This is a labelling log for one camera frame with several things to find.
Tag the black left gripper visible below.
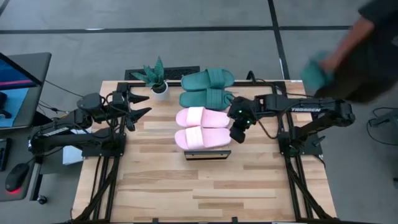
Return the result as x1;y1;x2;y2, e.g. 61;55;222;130
105;90;153;125

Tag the green slide sandal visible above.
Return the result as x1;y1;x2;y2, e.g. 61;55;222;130
180;68;236;92
178;88;236;111

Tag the pink slide sandal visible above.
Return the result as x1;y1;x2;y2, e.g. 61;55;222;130
175;106;231;129
174;125;233;151

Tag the wooden shelf black metal frame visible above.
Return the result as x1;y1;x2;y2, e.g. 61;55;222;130
182;79;233;161

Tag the person's forearm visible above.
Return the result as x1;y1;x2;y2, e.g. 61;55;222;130
329;15;376;68

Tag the snake plant white pot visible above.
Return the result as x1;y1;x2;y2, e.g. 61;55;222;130
130;55;170;101

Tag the teal soft object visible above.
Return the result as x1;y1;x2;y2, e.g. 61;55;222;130
300;50;336;91

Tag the white paper sheet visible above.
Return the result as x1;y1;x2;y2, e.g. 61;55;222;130
62;126;85;166

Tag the person's hand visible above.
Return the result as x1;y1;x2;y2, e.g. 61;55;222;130
319;55;338;74

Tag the grey side desk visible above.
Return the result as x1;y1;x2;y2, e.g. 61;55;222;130
0;52;53;203

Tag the laptop screen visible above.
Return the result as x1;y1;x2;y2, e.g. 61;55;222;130
0;52;44;130

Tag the person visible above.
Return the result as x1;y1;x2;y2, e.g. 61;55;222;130
313;0;398;104

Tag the grey power strip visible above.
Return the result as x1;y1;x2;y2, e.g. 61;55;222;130
368;108;398;128

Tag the black computer mouse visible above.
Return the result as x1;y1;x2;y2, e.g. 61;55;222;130
4;162;30;193

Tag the black keyboard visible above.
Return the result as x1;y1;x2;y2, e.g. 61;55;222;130
0;138;11;172

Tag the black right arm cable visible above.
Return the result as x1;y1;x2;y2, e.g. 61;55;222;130
257;118;282;141

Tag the black aluminium table frame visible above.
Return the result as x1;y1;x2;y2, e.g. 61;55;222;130
72;80;335;224

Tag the thin black desk cable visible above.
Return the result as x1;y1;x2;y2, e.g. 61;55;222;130
43;79;83;98

